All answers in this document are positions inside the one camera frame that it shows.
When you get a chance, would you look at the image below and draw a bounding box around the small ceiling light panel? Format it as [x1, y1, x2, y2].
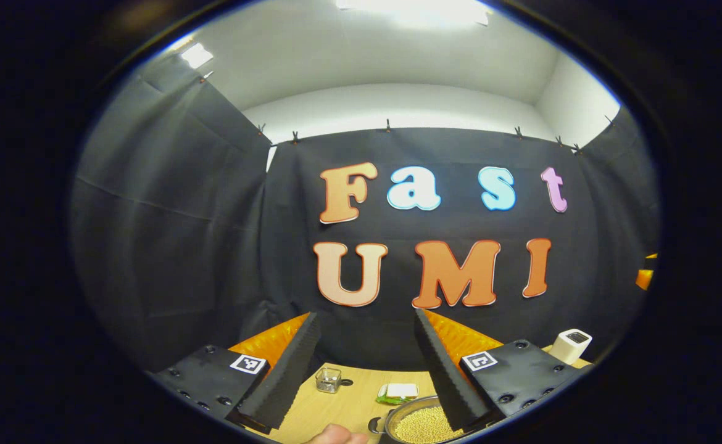
[179, 42, 215, 70]

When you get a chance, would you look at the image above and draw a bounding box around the row of backdrop clips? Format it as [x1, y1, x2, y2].
[201, 73, 615, 155]

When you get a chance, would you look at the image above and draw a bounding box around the small wire basket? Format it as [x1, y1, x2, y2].
[315, 367, 354, 394]

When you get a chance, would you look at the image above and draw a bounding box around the black backdrop cloth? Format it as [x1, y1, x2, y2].
[68, 52, 661, 383]

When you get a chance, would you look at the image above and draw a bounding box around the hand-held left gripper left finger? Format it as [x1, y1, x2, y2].
[148, 311, 323, 435]

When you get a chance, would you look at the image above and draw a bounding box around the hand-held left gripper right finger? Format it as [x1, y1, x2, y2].
[413, 308, 584, 432]

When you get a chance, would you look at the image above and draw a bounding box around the large ceiling light panel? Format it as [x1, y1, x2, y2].
[336, 0, 491, 28]

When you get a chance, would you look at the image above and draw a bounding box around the sandwich with lettuce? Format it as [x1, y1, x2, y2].
[376, 382, 420, 406]

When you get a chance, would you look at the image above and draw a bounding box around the pile of yellow soybeans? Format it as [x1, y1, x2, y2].
[395, 405, 460, 444]

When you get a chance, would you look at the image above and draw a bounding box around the white toaster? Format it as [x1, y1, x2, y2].
[548, 329, 593, 366]

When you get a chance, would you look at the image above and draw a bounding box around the steel pot with black handles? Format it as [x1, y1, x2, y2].
[368, 395, 467, 444]

